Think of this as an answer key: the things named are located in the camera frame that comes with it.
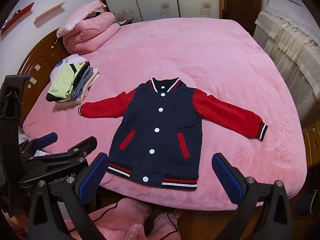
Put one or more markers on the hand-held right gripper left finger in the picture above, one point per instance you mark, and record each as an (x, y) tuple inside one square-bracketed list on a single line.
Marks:
[(93, 177)]

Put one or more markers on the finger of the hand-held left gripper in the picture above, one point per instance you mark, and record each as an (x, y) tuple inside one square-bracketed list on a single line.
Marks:
[(82, 146), (48, 138)]

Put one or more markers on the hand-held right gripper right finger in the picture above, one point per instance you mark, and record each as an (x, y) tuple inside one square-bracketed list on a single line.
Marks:
[(227, 180)]

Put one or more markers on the navy and red varsity jacket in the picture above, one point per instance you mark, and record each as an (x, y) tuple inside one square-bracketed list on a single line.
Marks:
[(150, 120)]

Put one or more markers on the stack of folded clothes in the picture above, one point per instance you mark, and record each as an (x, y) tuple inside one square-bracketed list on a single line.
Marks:
[(65, 82)]

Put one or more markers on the person's pink fleece clothing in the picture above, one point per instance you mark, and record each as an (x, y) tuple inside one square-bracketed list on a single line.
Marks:
[(130, 225)]

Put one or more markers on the brown wooden headboard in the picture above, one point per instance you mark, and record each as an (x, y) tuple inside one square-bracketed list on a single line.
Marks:
[(42, 62)]

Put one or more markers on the yellow wooden cabinet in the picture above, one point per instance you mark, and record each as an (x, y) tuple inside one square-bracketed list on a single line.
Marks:
[(312, 142)]

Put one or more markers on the folded pink quilt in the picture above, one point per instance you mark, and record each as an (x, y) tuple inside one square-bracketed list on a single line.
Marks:
[(92, 35)]

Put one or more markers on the pink plush bed blanket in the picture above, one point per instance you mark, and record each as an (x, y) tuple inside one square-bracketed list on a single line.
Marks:
[(200, 55)]

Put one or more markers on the pink lace-trimmed pillow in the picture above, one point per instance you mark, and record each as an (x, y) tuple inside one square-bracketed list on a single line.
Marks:
[(82, 12)]

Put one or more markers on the light wooden wall shelf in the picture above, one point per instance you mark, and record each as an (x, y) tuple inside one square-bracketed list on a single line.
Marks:
[(50, 11)]

